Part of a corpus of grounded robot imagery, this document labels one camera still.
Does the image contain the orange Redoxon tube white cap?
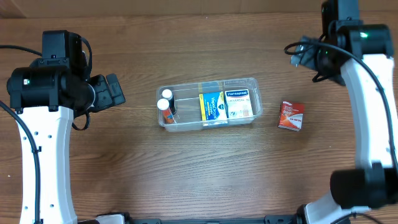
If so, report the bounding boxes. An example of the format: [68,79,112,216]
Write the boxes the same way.
[157,98,175,124]

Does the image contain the dark bottle white cap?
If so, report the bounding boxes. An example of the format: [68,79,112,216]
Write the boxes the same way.
[162,89,177,114]

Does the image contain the red white medicine box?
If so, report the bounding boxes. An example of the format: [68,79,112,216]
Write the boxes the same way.
[278,101,305,131]

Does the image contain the white Hansaplast plaster box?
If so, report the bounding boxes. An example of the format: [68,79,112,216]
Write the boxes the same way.
[225,89,253,119]

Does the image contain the blue VapoDrops box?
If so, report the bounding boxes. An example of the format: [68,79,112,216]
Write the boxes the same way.
[199,91,228,121]

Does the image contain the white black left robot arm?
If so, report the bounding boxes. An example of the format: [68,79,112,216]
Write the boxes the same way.
[4,30,126,223]

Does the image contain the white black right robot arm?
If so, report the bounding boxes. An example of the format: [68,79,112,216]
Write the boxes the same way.
[284,0,397,223]

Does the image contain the clear plastic container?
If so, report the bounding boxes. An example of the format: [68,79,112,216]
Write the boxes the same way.
[156,78,263,132]

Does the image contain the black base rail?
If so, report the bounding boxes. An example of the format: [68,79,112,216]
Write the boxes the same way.
[78,212,306,224]

